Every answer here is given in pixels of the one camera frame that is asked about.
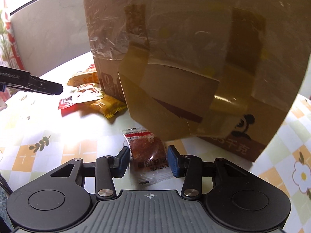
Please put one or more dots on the orange yellow snack packet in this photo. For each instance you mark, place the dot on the orange yellow snack packet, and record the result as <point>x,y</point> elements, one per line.
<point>83,77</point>

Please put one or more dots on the cardboard box with plastic liner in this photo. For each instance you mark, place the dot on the cardboard box with plastic liner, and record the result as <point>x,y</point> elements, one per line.
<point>226,71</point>

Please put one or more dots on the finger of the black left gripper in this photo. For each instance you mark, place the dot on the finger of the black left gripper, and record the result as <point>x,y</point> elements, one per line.
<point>38,85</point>

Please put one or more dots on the clear brown jerky snack packet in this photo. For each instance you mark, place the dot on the clear brown jerky snack packet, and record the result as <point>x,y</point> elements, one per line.
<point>148,157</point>

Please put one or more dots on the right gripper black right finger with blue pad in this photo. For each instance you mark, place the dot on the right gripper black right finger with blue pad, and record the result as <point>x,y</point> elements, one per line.
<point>192,169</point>

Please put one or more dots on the checkered floral bed sheet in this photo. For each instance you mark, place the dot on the checkered floral bed sheet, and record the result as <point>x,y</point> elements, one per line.
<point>37,137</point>

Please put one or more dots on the red white snack packet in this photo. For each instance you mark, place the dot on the red white snack packet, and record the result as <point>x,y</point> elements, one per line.
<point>84,93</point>

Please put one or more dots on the red floral curtain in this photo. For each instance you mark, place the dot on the red floral curtain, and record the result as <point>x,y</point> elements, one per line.
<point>10,57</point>

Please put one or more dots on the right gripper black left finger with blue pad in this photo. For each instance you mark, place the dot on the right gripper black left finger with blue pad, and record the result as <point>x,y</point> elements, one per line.
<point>104,169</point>

